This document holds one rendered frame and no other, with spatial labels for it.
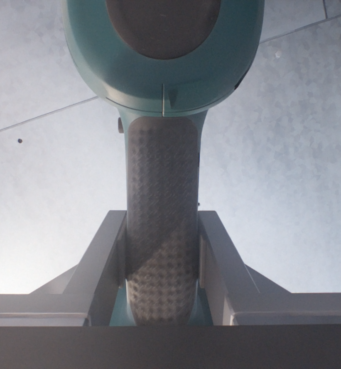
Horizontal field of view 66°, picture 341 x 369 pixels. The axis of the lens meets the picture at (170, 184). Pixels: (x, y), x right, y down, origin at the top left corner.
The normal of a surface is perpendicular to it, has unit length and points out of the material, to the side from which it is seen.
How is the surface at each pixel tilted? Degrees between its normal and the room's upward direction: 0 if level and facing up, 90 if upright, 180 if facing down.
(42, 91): 90
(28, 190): 90
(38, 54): 90
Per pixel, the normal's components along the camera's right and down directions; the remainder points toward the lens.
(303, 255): 0.02, 0.25
